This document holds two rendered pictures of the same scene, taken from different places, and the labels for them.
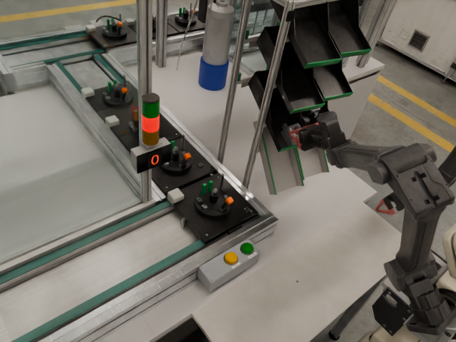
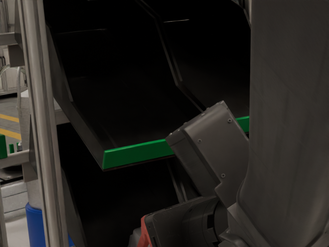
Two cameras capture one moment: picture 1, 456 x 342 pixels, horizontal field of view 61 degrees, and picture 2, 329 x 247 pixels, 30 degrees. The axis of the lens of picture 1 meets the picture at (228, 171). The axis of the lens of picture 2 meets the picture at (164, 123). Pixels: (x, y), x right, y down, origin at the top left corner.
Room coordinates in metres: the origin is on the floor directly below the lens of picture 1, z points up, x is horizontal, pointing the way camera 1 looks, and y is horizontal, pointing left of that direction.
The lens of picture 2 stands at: (0.49, -0.29, 1.51)
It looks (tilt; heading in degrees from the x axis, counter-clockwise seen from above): 12 degrees down; 7
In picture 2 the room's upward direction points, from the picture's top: 4 degrees counter-clockwise
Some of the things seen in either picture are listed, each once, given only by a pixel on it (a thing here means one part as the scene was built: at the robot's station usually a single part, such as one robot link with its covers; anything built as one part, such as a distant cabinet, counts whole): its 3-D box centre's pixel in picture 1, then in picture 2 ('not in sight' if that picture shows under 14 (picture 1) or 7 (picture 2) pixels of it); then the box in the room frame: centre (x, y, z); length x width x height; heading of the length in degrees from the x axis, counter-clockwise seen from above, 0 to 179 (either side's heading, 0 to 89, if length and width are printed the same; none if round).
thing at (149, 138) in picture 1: (150, 134); not in sight; (0.89, 0.25, 1.28); 0.05 x 0.05 x 0.05
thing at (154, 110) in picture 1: (150, 106); not in sight; (0.89, 0.25, 1.38); 0.05 x 0.05 x 0.05
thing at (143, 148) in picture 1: (150, 131); not in sight; (0.89, 0.25, 1.29); 0.12 x 0.05 x 0.25; 136
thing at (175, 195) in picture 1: (175, 197); not in sight; (0.94, 0.17, 0.97); 0.05 x 0.05 x 0.04; 46
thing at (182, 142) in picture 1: (175, 154); not in sight; (1.12, 0.21, 1.01); 0.24 x 0.24 x 0.13; 46
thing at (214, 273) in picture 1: (229, 263); not in sight; (0.73, -0.06, 0.93); 0.21 x 0.07 x 0.06; 136
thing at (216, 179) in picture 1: (212, 205); not in sight; (0.94, 0.03, 0.96); 0.24 x 0.24 x 0.02; 46
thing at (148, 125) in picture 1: (150, 120); not in sight; (0.89, 0.25, 1.33); 0.05 x 0.05 x 0.05
